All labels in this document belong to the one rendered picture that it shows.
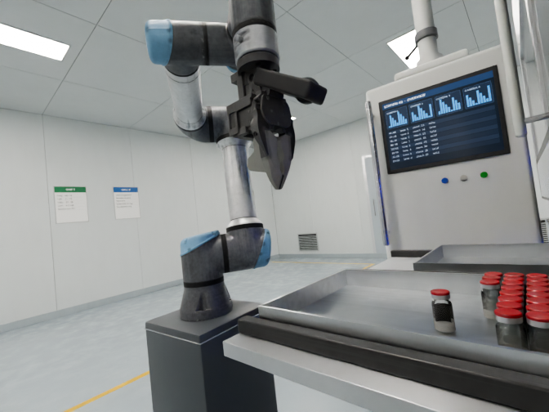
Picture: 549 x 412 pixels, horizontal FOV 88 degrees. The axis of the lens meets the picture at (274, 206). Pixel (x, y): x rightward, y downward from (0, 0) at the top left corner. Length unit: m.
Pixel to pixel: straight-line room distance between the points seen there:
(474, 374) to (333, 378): 0.12
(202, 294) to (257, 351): 0.47
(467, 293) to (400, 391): 0.29
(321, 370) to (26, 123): 5.33
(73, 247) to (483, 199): 5.02
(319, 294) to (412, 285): 0.17
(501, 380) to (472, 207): 0.99
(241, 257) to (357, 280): 0.35
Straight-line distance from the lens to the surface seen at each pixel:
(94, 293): 5.38
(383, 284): 0.60
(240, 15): 0.54
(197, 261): 0.82
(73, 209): 5.28
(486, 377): 0.30
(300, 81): 0.43
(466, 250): 0.90
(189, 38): 0.62
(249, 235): 0.83
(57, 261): 5.22
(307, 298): 0.52
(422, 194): 1.26
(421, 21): 1.50
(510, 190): 1.26
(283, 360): 0.36
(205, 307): 0.84
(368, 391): 0.31
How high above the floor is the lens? 1.04
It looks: 3 degrees up
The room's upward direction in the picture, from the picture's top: 6 degrees counter-clockwise
